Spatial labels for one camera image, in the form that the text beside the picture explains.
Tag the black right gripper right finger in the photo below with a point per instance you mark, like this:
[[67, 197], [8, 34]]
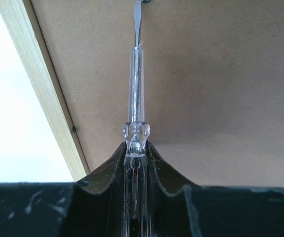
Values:
[[181, 208]]

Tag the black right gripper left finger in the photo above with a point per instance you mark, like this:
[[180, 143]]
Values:
[[90, 207]]

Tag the clear handled screwdriver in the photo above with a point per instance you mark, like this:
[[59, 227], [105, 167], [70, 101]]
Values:
[[136, 132]]

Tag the wooden picture frame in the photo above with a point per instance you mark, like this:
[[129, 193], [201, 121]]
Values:
[[214, 79]]

